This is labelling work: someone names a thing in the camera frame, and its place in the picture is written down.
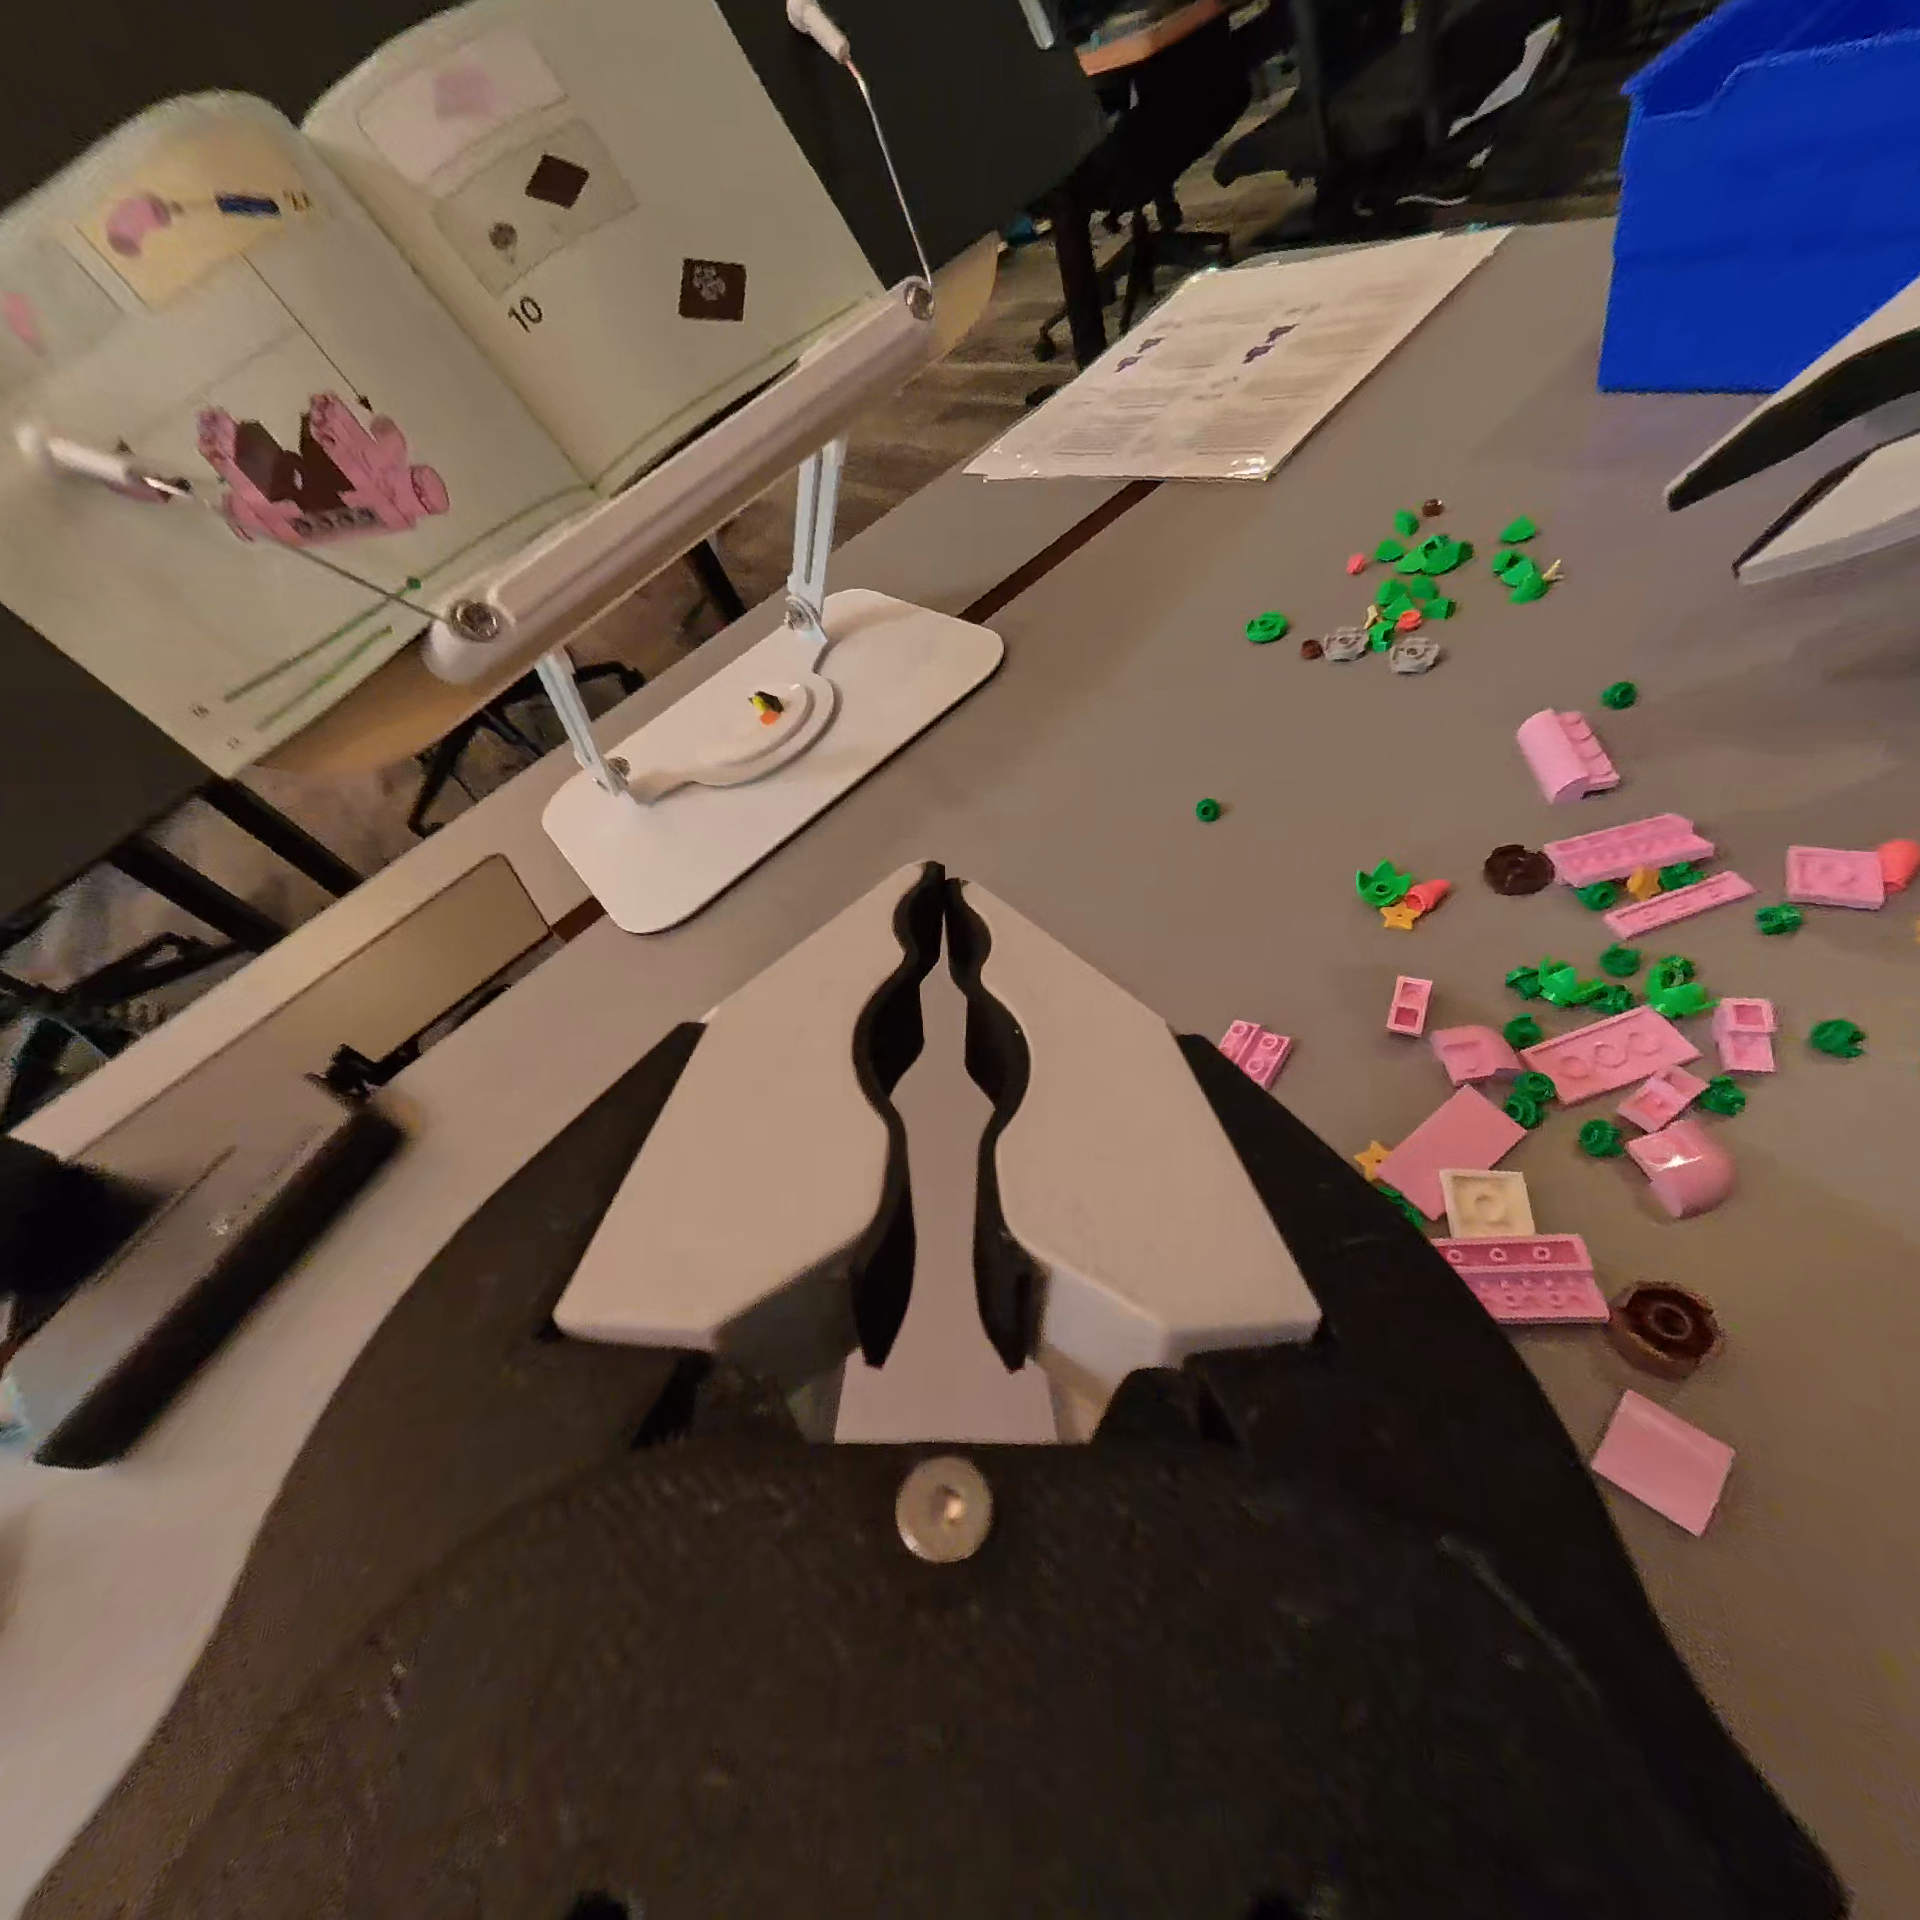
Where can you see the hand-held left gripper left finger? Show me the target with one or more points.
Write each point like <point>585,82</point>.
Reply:
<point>705,1200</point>

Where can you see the white book stand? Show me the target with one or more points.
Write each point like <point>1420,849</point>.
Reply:
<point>839,720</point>

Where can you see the brown flower toy piece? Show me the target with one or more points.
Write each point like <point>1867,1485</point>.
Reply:
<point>1519,868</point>

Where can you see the scattered green toy leaves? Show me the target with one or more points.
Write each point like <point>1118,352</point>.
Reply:
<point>1433,556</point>

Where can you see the black office chair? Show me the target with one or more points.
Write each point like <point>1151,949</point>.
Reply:
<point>1319,106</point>

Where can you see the scattered pink toy bricks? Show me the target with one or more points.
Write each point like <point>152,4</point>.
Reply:
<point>1606,1049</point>

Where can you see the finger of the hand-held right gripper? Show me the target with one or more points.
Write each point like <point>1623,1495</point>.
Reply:
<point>1867,352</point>
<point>1874,504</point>

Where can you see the blue plastic bin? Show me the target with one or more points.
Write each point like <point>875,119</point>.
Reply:
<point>1723,225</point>

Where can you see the large brown round toy piece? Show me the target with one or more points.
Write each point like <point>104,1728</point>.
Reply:
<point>1635,1341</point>

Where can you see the black flat box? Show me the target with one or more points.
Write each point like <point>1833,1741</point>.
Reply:
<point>182,1275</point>

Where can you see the open instruction booklet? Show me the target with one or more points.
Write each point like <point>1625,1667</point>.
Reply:
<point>376,300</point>

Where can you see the laminated paper sheet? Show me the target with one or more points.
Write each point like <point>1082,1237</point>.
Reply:
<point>1275,360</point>

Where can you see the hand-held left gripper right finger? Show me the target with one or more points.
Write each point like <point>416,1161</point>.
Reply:
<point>1142,1200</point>

